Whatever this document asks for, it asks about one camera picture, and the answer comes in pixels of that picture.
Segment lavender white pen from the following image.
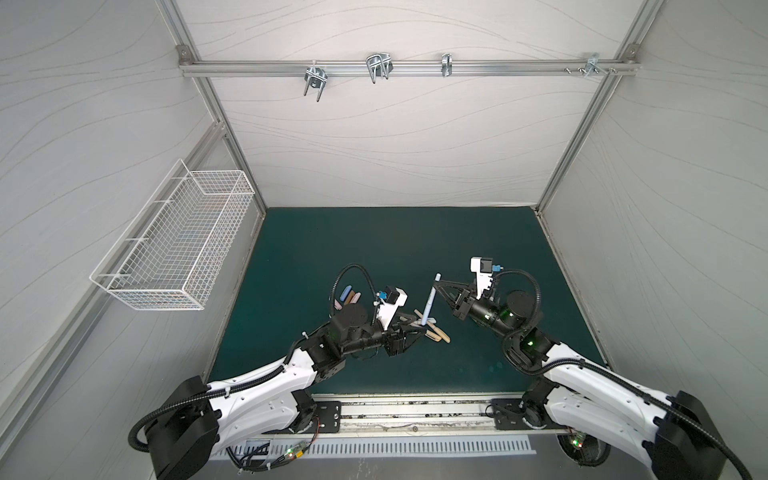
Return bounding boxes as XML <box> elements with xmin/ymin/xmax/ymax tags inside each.
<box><xmin>420</xmin><ymin>273</ymin><xmax>441</xmax><ymax>326</ymax></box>

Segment blue pen cap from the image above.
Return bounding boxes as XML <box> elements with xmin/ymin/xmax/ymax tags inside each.
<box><xmin>339</xmin><ymin>285</ymin><xmax>352</xmax><ymax>302</ymax></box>

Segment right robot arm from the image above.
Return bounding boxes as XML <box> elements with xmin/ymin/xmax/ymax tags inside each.
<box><xmin>434</xmin><ymin>281</ymin><xmax>752</xmax><ymax>479</ymax></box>

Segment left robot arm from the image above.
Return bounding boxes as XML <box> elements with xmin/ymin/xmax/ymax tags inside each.
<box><xmin>128</xmin><ymin>304</ymin><xmax>431</xmax><ymax>479</ymax></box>

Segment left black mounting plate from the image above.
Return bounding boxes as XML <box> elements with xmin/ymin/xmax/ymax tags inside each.
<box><xmin>289</xmin><ymin>400</ymin><xmax>342</xmax><ymax>433</ymax></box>

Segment black mounting plate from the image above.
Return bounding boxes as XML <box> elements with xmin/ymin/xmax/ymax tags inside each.
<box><xmin>289</xmin><ymin>400</ymin><xmax>342</xmax><ymax>433</ymax></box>
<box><xmin>484</xmin><ymin>398</ymin><xmax>567</xmax><ymax>431</ymax></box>

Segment green table mat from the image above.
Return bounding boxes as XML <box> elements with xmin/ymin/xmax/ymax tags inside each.
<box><xmin>211</xmin><ymin>207</ymin><xmax>600</xmax><ymax>394</ymax></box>

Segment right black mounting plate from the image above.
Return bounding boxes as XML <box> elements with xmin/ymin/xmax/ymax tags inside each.
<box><xmin>484</xmin><ymin>398</ymin><xmax>567</xmax><ymax>431</ymax></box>

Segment metal U-bolt hook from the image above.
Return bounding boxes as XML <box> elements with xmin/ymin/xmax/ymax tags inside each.
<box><xmin>365</xmin><ymin>52</ymin><xmax>393</xmax><ymax>84</ymax></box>

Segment aluminium crossbar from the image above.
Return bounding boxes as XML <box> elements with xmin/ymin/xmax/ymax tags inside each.
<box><xmin>180</xmin><ymin>57</ymin><xmax>641</xmax><ymax>78</ymax></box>

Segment metal U-bolt clamp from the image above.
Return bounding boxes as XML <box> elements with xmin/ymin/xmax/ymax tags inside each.
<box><xmin>303</xmin><ymin>65</ymin><xmax>328</xmax><ymax>102</ymax></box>

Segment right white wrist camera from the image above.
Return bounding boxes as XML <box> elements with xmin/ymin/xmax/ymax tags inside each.
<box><xmin>470</xmin><ymin>257</ymin><xmax>495</xmax><ymax>299</ymax></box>

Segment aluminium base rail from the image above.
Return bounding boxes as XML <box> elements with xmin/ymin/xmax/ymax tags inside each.
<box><xmin>179</xmin><ymin>392</ymin><xmax>661</xmax><ymax>442</ymax></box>

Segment white slotted cable duct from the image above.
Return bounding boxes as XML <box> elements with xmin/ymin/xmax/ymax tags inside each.
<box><xmin>209</xmin><ymin>436</ymin><xmax>537</xmax><ymax>460</ymax></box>

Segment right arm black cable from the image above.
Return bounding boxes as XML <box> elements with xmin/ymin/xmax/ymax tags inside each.
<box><xmin>556</xmin><ymin>428</ymin><xmax>612</xmax><ymax>468</ymax></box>

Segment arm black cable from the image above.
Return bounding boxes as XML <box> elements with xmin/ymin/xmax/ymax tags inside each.
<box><xmin>226</xmin><ymin>413</ymin><xmax>322</xmax><ymax>472</ymax></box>
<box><xmin>556</xmin><ymin>428</ymin><xmax>612</xmax><ymax>468</ymax></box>

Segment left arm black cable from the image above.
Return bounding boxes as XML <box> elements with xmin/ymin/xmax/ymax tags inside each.
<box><xmin>226</xmin><ymin>413</ymin><xmax>322</xmax><ymax>472</ymax></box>

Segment small metal bracket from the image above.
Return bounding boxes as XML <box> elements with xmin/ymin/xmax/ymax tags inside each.
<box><xmin>441</xmin><ymin>53</ymin><xmax>453</xmax><ymax>78</ymax></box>

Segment white wire basket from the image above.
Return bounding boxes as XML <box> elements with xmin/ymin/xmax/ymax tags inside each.
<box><xmin>89</xmin><ymin>159</ymin><xmax>254</xmax><ymax>311</ymax></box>

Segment metal hook bracket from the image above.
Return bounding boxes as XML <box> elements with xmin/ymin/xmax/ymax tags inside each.
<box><xmin>564</xmin><ymin>53</ymin><xmax>618</xmax><ymax>78</ymax></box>

